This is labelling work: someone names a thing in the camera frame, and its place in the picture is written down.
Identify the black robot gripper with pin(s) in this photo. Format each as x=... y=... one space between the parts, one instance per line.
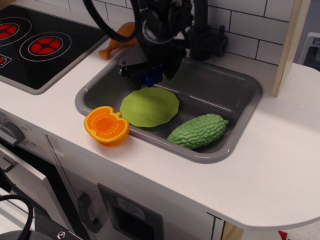
x=145 y=55

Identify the blue toy blueberries cluster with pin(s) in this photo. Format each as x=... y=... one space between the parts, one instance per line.
x=153 y=76

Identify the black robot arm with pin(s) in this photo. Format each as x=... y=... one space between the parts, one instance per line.
x=161 y=41

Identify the green toy plate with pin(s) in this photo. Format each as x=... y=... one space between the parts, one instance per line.
x=149 y=107

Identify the grey toy sink basin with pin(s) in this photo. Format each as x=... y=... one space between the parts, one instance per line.
x=201 y=89

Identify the brown toy chicken drumstick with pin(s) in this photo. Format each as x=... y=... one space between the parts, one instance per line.
x=125 y=30

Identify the black toy faucet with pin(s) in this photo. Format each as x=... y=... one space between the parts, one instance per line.
x=203 y=43

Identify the orange toy pumpkin half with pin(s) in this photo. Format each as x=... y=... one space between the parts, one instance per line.
x=106 y=126

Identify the green toy bitter melon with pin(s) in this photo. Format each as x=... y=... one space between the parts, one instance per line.
x=199 y=131

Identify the black toy stovetop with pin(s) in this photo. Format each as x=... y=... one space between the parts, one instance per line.
x=38 y=49

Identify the grey dishwasher panel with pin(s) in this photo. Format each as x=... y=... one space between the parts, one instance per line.
x=130 y=218

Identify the grey oven knob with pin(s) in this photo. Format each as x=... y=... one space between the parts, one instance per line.
x=11 y=134

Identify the wooden side panel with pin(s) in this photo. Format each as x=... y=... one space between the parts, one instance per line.
x=295 y=27

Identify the grey cabinet door handle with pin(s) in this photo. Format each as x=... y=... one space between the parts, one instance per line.
x=83 y=206

